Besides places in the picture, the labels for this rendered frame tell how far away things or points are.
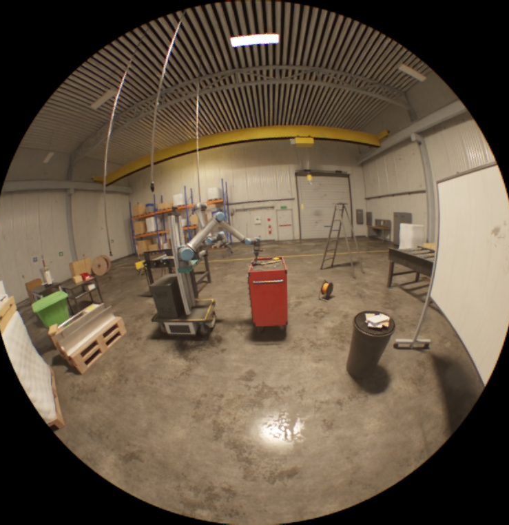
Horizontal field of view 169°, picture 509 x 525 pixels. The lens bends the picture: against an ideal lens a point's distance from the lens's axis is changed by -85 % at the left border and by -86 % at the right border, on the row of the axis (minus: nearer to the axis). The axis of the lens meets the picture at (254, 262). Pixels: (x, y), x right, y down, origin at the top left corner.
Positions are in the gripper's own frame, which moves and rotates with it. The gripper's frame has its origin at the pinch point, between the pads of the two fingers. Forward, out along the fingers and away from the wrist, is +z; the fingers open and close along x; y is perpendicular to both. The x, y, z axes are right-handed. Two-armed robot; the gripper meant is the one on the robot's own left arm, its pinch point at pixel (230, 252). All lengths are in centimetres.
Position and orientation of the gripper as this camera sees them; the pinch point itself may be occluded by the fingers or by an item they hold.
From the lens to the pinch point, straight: 252.7
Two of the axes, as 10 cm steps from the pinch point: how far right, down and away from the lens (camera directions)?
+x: 1.4, -1.4, 9.8
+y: 8.8, -4.4, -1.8
